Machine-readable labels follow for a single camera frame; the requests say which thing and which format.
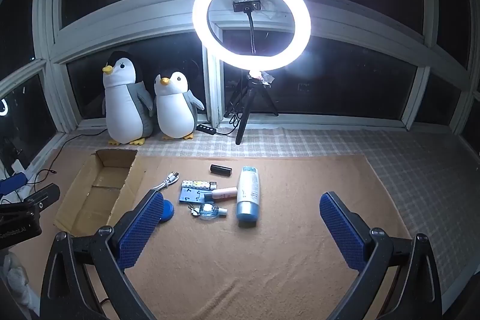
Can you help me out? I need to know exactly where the black inline cable remote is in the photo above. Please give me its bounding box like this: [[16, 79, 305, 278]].
[[196, 124, 217, 135]]

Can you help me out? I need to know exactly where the white blue lotion bottle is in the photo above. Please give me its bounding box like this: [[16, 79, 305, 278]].
[[236, 166, 260, 223]]

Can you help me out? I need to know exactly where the patterned lighter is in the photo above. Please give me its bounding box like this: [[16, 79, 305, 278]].
[[181, 180, 217, 191]]

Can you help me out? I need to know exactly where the pink cosmetic tube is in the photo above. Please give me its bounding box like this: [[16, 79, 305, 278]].
[[204, 187, 238, 202]]

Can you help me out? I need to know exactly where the blue sanitizer bottle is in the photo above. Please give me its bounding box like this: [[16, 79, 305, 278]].
[[199, 203, 228, 220]]

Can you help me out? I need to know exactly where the blue round tin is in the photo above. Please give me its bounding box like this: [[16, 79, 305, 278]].
[[159, 200, 174, 223]]

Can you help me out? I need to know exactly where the small plush penguin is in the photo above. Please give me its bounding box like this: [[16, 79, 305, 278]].
[[154, 71, 205, 140]]

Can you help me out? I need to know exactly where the large plush penguin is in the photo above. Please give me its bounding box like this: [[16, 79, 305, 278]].
[[102, 50, 154, 145]]

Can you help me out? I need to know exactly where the white ring light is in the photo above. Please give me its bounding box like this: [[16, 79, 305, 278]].
[[191, 0, 313, 72]]

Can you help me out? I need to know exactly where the white USB cable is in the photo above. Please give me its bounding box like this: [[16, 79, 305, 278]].
[[149, 171, 181, 192]]

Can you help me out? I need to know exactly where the checkered cloth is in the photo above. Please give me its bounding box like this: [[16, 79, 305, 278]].
[[55, 124, 480, 291]]

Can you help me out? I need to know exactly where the black cylinder case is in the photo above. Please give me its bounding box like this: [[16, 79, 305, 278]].
[[210, 164, 233, 177]]

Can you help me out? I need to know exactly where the black charging cable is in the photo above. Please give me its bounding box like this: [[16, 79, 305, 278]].
[[22, 127, 108, 189]]

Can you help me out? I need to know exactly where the blue phone stand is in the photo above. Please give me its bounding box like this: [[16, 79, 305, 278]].
[[179, 187, 208, 204]]

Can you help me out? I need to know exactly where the cardboard box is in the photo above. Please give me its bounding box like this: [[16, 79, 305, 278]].
[[54, 149, 145, 236]]

